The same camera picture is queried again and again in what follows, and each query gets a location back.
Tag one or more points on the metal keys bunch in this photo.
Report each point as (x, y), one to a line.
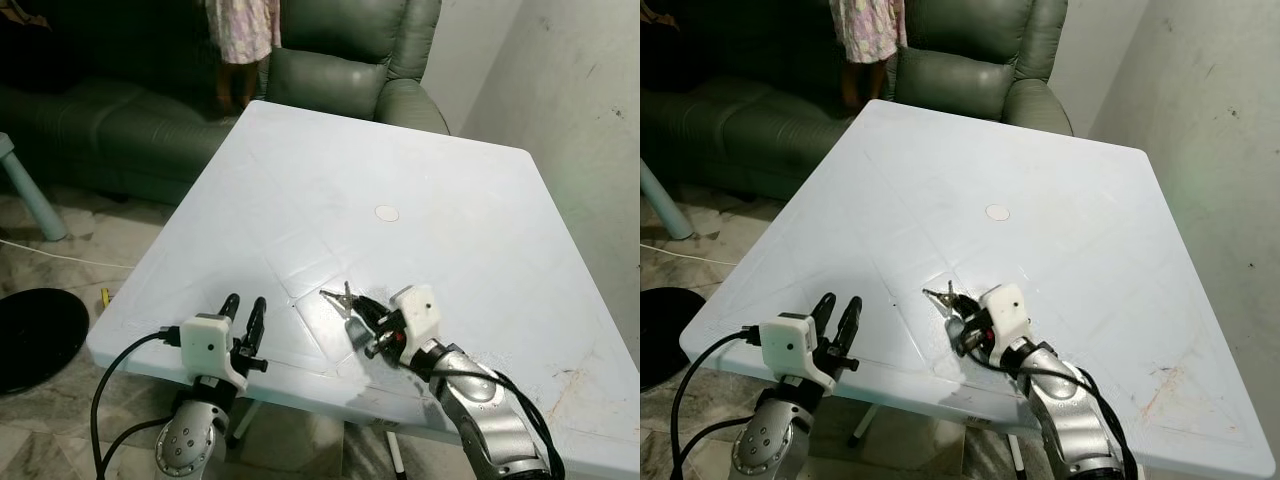
(938, 294)
(338, 298)

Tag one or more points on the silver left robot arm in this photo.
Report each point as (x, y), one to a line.
(190, 440)
(770, 445)

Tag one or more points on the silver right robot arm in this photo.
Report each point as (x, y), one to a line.
(490, 420)
(1075, 420)

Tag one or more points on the round white table cap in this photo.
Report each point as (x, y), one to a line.
(997, 212)
(386, 213)

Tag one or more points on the white plastic table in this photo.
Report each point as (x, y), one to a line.
(1000, 160)
(380, 160)

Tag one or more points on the black round floor object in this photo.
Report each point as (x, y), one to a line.
(35, 340)
(665, 335)

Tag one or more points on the pale blue furniture leg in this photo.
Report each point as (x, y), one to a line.
(30, 195)
(664, 205)

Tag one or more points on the green leather sofa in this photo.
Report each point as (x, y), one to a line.
(100, 130)
(740, 130)

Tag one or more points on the green leather armchair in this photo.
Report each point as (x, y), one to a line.
(985, 60)
(350, 60)

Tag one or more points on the person in floral dress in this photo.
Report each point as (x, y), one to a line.
(243, 30)
(870, 30)

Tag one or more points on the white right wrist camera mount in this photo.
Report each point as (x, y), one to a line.
(417, 312)
(1005, 315)

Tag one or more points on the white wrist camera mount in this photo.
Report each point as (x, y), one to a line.
(417, 312)
(207, 345)
(1005, 315)
(790, 342)

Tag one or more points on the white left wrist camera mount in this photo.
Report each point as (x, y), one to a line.
(790, 342)
(207, 345)

